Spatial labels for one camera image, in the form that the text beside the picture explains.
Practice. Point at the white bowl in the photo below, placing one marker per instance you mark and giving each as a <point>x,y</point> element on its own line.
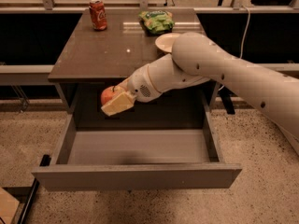
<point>165,42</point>

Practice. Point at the red cola can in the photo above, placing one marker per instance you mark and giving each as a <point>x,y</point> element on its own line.
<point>98,15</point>

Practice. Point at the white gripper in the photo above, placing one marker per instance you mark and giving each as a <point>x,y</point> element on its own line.
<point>140,84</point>

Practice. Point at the grey cabinet with top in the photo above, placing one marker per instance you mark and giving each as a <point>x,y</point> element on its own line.
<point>91,61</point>

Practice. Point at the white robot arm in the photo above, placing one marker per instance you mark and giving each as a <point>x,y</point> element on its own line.
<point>195,59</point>

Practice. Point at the black floor rail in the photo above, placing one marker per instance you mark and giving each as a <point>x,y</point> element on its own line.
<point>30,197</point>

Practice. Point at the green chip bag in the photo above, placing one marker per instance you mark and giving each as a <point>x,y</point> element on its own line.
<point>157,22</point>

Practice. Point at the open grey top drawer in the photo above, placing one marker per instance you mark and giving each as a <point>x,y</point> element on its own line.
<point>167,144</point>

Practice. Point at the red apple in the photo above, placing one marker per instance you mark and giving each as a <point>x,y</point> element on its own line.
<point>109,93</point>

